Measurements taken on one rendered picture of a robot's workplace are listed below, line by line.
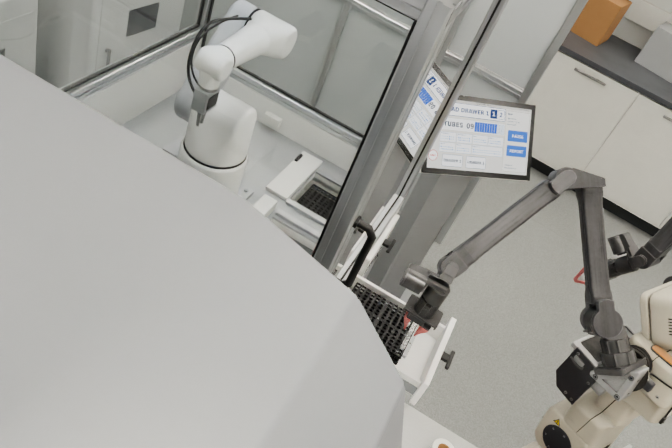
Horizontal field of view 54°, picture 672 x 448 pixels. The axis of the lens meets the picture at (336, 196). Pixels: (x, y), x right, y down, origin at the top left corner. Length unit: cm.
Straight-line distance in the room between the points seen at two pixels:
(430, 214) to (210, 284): 221
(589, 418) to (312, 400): 152
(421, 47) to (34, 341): 66
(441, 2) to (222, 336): 56
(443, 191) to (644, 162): 221
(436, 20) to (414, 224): 197
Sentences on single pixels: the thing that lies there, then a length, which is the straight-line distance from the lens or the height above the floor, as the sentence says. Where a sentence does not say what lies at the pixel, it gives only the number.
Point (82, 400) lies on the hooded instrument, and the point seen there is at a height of 177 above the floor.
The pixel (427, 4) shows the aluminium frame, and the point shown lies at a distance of 99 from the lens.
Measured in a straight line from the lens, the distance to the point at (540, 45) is 322.
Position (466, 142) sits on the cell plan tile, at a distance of 261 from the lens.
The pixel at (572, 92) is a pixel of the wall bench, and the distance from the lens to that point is 462.
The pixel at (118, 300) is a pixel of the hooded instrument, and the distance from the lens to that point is 69.
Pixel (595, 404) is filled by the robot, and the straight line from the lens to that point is 220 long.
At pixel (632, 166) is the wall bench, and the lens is 477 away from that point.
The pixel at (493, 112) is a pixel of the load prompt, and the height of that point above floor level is 116.
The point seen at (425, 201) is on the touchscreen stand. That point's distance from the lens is 281.
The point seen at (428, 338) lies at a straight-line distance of 210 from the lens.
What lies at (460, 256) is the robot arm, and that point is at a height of 126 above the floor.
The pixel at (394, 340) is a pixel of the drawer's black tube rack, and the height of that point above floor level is 90.
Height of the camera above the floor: 232
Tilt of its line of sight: 38 degrees down
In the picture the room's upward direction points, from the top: 23 degrees clockwise
